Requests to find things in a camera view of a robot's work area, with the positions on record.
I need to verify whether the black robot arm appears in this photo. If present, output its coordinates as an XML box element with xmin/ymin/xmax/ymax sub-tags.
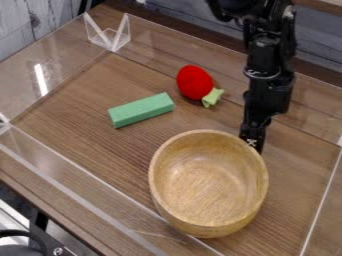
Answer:
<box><xmin>205</xmin><ymin>0</ymin><xmax>297</xmax><ymax>152</ymax></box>

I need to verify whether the clear acrylic corner bracket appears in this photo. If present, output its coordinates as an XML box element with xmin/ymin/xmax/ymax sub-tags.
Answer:
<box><xmin>83</xmin><ymin>13</ymin><xmax>131</xmax><ymax>52</ymax></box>

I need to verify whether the black metal table frame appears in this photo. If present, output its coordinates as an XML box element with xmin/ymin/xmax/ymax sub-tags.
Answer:
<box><xmin>26</xmin><ymin>208</ymin><xmax>91</xmax><ymax>256</ymax></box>

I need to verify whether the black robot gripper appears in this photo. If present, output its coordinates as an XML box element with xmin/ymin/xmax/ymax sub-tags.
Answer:
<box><xmin>238</xmin><ymin>71</ymin><xmax>297</xmax><ymax>155</ymax></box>

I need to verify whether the green foam block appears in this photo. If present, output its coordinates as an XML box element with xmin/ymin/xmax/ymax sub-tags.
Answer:
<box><xmin>109</xmin><ymin>93</ymin><xmax>174</xmax><ymax>128</ymax></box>

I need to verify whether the black cable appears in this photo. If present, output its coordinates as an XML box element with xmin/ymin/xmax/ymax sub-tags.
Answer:
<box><xmin>0</xmin><ymin>229</ymin><xmax>48</xmax><ymax>256</ymax></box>

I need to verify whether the wooden bowl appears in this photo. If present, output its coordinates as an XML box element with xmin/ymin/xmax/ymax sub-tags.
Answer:
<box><xmin>149</xmin><ymin>129</ymin><xmax>269</xmax><ymax>238</ymax></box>

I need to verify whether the red plush strawberry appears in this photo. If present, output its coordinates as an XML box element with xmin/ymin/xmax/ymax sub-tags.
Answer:
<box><xmin>177</xmin><ymin>65</ymin><xmax>225</xmax><ymax>108</ymax></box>

